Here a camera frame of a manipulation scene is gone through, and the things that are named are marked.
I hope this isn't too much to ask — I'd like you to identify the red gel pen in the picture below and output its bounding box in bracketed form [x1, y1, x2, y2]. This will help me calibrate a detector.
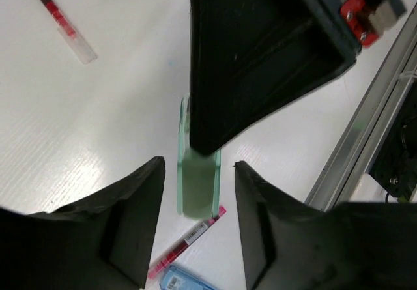
[147, 205, 227, 280]
[40, 0, 97, 65]

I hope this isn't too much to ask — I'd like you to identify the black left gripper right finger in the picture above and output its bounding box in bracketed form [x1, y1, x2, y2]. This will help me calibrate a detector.
[235, 161, 416, 289]

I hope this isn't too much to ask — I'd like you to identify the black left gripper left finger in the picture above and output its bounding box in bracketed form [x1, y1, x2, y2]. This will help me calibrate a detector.
[1, 156, 165, 289]

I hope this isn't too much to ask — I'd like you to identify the blue lead case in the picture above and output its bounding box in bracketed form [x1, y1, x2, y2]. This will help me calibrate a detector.
[159, 265, 216, 290]

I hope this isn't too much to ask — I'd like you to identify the green lead case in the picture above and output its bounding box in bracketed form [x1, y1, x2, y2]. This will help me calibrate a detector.
[177, 94, 222, 220]

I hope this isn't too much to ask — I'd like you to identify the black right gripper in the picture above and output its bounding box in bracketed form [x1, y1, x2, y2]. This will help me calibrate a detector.
[293, 0, 408, 56]

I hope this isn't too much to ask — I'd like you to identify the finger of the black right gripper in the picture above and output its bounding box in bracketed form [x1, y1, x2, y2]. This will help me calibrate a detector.
[190, 0, 357, 156]

